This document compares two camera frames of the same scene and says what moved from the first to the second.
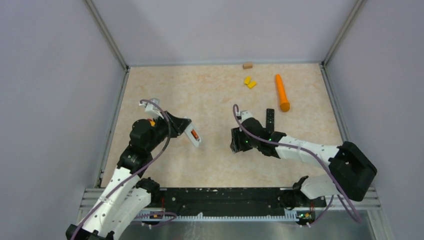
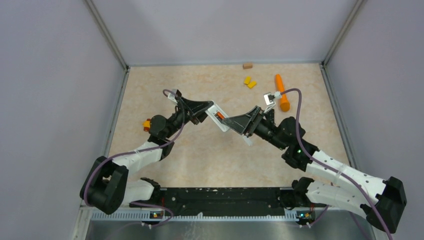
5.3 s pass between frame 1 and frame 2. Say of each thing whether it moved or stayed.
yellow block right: stayed
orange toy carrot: stayed
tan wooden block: stayed
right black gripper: moved
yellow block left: stayed
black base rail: stayed
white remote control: moved
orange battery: moved
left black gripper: moved
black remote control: stayed
